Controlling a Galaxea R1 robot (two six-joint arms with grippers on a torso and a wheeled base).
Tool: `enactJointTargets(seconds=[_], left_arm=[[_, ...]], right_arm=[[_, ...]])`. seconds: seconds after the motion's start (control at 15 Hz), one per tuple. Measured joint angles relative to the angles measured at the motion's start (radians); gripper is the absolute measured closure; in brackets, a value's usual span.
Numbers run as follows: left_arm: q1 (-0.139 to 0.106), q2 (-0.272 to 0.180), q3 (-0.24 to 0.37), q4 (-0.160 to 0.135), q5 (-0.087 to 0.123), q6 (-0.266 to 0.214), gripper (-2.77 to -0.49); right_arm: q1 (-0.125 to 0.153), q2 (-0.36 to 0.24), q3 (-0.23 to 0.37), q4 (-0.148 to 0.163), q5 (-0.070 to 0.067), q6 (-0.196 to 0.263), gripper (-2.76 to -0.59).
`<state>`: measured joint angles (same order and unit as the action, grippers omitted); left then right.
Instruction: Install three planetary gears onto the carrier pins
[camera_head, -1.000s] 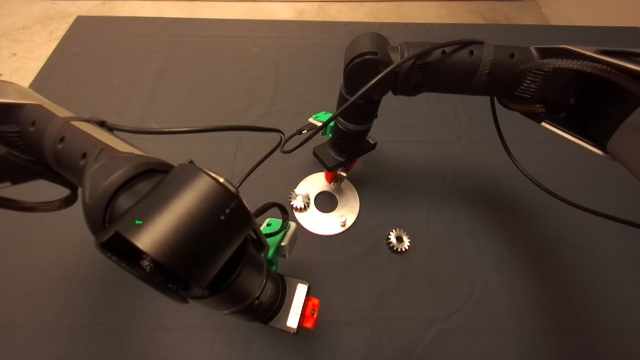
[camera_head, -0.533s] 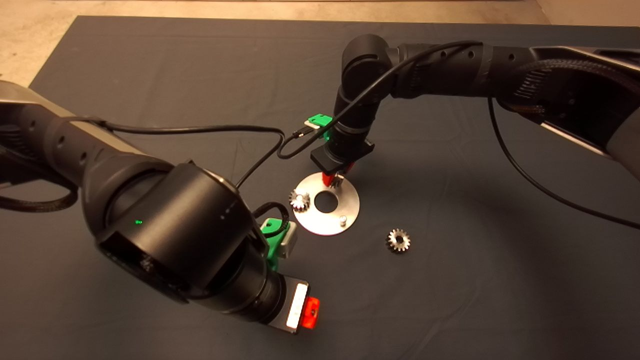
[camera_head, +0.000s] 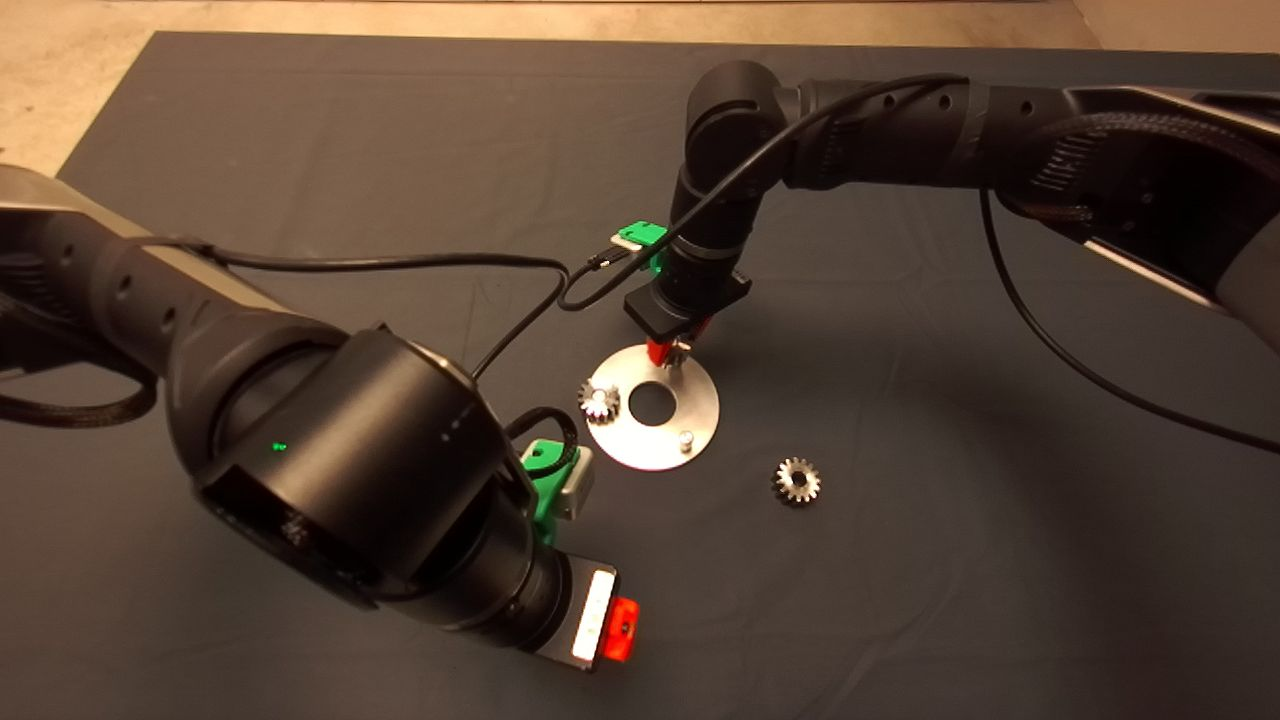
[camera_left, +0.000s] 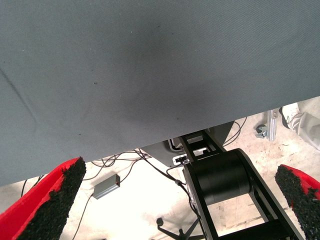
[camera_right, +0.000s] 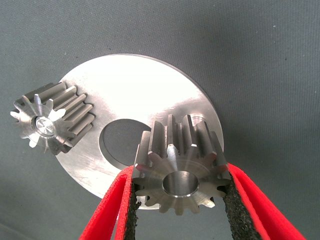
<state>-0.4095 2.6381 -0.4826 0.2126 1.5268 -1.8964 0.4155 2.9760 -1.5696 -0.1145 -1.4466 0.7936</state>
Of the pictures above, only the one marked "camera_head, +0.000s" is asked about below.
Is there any right green camera mount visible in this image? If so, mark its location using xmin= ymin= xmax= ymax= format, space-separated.
xmin=618 ymin=221 xmax=669 ymax=273

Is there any dark grey table cloth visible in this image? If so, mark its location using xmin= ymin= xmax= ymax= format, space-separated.
xmin=0 ymin=33 xmax=1280 ymax=720

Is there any thick braided black cable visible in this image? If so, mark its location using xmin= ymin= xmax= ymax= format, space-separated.
xmin=0 ymin=375 xmax=159 ymax=429

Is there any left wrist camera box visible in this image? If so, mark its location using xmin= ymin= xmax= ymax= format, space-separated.
xmin=560 ymin=450 xmax=595 ymax=521

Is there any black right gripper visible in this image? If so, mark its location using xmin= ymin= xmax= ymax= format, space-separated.
xmin=623 ymin=266 xmax=753 ymax=364

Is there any left green camera mount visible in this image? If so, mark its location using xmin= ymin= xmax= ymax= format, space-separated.
xmin=520 ymin=438 xmax=581 ymax=546

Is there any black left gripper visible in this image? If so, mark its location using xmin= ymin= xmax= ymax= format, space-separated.
xmin=450 ymin=550 xmax=641 ymax=673

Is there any round metal carrier plate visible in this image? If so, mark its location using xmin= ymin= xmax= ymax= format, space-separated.
xmin=585 ymin=344 xmax=721 ymax=472

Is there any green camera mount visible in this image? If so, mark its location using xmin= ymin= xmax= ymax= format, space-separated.
xmin=618 ymin=221 xmax=669 ymax=273
xmin=520 ymin=438 xmax=581 ymax=546

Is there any left camera black cable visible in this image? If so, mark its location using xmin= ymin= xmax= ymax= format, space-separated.
xmin=150 ymin=235 xmax=571 ymax=471

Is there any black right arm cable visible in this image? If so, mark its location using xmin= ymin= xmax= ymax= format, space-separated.
xmin=978 ymin=190 xmax=1280 ymax=453

